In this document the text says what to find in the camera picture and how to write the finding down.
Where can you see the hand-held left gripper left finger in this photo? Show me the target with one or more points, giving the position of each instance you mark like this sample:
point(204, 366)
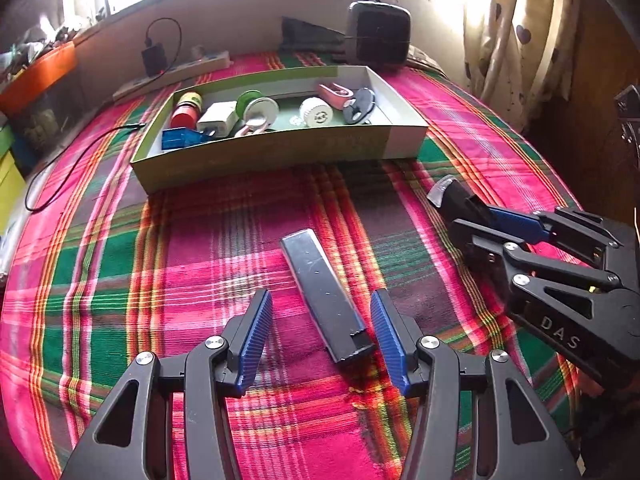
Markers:
point(255, 340)

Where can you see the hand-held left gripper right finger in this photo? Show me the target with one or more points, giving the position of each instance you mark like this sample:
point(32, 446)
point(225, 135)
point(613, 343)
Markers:
point(387, 340)

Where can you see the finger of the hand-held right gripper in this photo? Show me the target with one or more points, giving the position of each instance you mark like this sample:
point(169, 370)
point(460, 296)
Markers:
point(480, 245)
point(515, 222)

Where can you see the black device with clear tip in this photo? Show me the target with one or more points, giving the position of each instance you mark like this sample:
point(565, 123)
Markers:
point(460, 205)

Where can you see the black rectangular plate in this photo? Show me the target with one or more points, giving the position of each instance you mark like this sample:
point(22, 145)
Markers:
point(325, 300)

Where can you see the green and grey cardboard box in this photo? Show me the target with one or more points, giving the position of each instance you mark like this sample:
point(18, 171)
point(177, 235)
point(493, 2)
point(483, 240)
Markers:
point(280, 152)

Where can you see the blue plastic case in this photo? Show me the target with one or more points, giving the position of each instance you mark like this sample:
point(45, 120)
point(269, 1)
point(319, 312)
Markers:
point(182, 139)

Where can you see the pink and white clip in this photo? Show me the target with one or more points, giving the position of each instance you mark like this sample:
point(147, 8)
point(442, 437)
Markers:
point(255, 122)
point(330, 92)

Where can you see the green and white spool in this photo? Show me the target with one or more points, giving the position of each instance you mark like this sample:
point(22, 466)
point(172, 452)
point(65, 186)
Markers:
point(262, 110)

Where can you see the red cylinder green cap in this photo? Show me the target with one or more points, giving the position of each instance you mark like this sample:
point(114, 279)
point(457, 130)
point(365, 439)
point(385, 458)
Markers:
point(185, 116)

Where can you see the plaid blanket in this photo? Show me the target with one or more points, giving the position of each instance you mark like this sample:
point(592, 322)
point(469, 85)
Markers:
point(200, 260)

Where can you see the heart print curtain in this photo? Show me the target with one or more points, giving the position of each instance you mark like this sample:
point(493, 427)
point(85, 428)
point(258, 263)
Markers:
point(520, 35)

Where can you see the dark wooden cabinet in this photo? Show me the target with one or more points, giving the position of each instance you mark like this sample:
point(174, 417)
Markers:
point(600, 50)

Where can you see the white charger plug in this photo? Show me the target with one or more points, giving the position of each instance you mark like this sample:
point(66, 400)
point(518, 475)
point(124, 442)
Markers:
point(217, 117)

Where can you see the grey fan heater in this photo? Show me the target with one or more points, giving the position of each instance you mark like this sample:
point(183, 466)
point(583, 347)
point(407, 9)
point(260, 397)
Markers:
point(377, 35)

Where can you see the white power strip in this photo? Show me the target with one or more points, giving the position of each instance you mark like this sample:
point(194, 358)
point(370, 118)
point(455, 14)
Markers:
point(190, 67)

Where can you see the yellow and green box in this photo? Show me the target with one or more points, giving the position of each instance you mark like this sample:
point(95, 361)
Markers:
point(7, 185)

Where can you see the black power adapter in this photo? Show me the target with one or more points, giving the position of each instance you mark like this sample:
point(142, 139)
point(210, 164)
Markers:
point(154, 60)

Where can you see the orange tray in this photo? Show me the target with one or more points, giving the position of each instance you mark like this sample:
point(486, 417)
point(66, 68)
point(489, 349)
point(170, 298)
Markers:
point(40, 72)

